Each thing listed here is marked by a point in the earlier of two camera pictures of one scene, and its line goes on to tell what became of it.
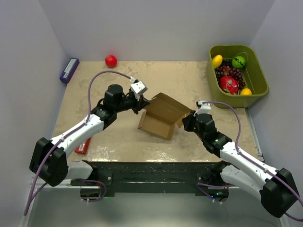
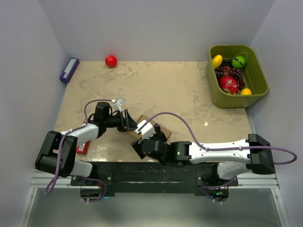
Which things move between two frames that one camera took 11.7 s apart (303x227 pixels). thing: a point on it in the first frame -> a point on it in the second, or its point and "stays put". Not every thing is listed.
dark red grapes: [227, 69] stays put
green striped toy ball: [238, 62] stays put
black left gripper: [140, 103] -> [126, 123]
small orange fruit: [246, 91] stays put
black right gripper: [187, 120] -> [137, 145]
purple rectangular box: [66, 75] stays put
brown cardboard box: [162, 114] -> [166, 133]
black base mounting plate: [155, 176] stays put
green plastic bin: [253, 75] stays put
